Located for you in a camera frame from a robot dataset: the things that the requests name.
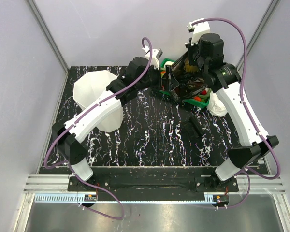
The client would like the black trash bag roll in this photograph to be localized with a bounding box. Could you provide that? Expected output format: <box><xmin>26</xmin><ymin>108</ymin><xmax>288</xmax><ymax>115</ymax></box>
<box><xmin>183</xmin><ymin>116</ymin><xmax>205</xmax><ymax>139</ymax></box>

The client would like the white faceted trash bin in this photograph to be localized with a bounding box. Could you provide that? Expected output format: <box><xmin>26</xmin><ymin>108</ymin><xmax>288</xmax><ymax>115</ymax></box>
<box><xmin>73</xmin><ymin>70</ymin><xmax>123</xmax><ymax>133</ymax></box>

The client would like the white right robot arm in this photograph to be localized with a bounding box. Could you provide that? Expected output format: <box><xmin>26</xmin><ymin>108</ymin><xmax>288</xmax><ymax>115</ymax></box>
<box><xmin>186</xmin><ymin>31</ymin><xmax>279</xmax><ymax>191</ymax></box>

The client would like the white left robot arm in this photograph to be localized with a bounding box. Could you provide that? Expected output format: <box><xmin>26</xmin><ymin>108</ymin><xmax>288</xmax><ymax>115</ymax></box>
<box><xmin>52</xmin><ymin>57</ymin><xmax>173</xmax><ymax>191</ymax></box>

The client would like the green plastic vegetable tray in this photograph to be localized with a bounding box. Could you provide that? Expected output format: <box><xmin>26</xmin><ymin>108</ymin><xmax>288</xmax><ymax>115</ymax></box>
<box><xmin>160</xmin><ymin>58</ymin><xmax>210</xmax><ymax>109</ymax></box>

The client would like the crumpled white paper ball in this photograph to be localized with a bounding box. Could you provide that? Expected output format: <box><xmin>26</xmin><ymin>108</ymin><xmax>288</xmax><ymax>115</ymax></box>
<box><xmin>206</xmin><ymin>92</ymin><xmax>228</xmax><ymax>117</ymax></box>

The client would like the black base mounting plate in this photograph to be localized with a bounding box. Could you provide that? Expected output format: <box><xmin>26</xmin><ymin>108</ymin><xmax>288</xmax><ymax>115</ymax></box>
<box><xmin>38</xmin><ymin>166</ymin><xmax>268</xmax><ymax>201</ymax></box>

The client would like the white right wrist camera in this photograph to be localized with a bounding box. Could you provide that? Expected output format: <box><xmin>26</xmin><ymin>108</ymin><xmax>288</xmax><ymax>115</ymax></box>
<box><xmin>188</xmin><ymin>18</ymin><xmax>210</xmax><ymax>46</ymax></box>

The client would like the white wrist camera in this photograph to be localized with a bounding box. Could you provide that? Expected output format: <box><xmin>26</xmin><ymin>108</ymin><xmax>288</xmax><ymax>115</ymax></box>
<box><xmin>143</xmin><ymin>45</ymin><xmax>163</xmax><ymax>70</ymax></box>
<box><xmin>188</xmin><ymin>18</ymin><xmax>210</xmax><ymax>46</ymax></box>

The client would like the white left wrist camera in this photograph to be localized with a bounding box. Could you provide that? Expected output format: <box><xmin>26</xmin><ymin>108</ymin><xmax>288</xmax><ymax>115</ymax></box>
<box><xmin>143</xmin><ymin>45</ymin><xmax>163</xmax><ymax>70</ymax></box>

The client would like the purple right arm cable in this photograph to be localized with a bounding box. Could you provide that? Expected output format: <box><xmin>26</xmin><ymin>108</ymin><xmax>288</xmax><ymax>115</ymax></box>
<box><xmin>190</xmin><ymin>18</ymin><xmax>281</xmax><ymax>209</ymax></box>

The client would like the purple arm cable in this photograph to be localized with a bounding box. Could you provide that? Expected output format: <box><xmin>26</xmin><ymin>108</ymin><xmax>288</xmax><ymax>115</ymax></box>
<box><xmin>190</xmin><ymin>18</ymin><xmax>281</xmax><ymax>209</ymax></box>
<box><xmin>43</xmin><ymin>37</ymin><xmax>153</xmax><ymax>220</ymax></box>

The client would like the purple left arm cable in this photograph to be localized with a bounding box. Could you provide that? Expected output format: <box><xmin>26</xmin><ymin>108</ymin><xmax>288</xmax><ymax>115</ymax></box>
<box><xmin>43</xmin><ymin>37</ymin><xmax>153</xmax><ymax>220</ymax></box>

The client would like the aluminium rail with slots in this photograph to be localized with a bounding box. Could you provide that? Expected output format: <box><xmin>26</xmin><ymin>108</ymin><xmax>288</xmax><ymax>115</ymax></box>
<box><xmin>24</xmin><ymin>174</ymin><xmax>285</xmax><ymax>204</ymax></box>

